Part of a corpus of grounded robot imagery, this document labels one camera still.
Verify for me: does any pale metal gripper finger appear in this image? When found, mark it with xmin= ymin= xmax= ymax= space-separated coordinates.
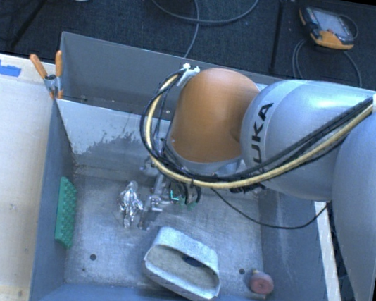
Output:
xmin=137 ymin=194 xmax=155 ymax=233
xmin=147 ymin=195 xmax=165 ymax=231

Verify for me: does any grey metal bin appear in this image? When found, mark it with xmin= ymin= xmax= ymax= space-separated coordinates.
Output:
xmin=16 ymin=31 xmax=372 ymax=301

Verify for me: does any grey slipper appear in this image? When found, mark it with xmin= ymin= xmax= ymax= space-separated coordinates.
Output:
xmin=137 ymin=223 xmax=230 ymax=301

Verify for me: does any dark green flat block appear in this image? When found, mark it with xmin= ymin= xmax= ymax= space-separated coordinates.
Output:
xmin=49 ymin=175 xmax=84 ymax=250

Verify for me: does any pink round spool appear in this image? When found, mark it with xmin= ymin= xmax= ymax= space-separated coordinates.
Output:
xmin=244 ymin=267 xmax=277 ymax=300

